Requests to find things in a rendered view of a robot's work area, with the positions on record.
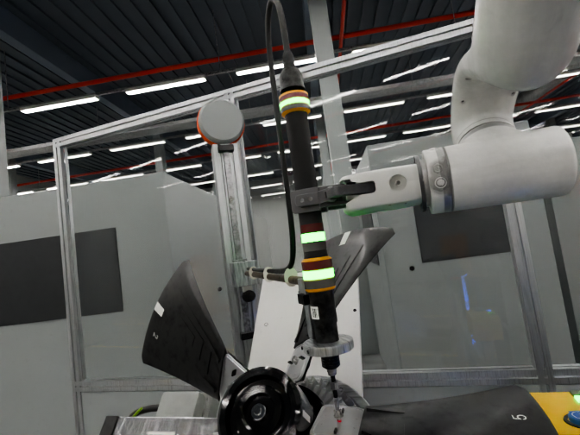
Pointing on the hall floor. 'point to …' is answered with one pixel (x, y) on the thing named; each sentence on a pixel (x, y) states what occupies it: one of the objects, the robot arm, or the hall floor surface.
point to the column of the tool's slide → (233, 246)
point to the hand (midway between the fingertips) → (309, 202)
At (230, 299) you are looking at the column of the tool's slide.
